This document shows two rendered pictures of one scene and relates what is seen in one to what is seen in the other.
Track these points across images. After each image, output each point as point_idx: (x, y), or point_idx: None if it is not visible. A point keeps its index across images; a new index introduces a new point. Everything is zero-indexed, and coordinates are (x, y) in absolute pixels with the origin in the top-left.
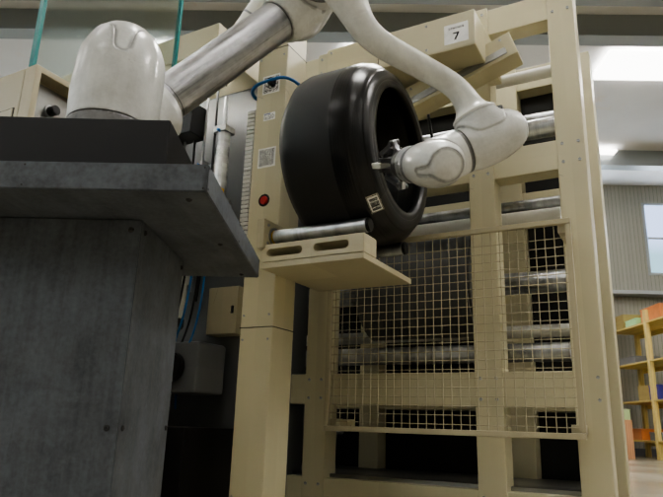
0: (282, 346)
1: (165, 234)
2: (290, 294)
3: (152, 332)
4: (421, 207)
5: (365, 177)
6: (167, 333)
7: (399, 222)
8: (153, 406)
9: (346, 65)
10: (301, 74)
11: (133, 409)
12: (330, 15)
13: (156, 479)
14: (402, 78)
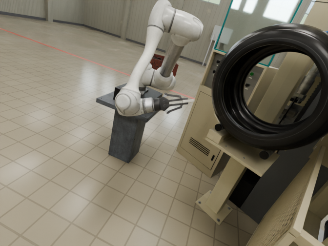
0: (236, 163)
1: None
2: None
3: (123, 121)
4: (287, 136)
5: (213, 104)
6: (131, 124)
7: (237, 134)
8: (125, 133)
9: None
10: (327, 18)
11: (116, 130)
12: (182, 31)
13: (129, 145)
14: None
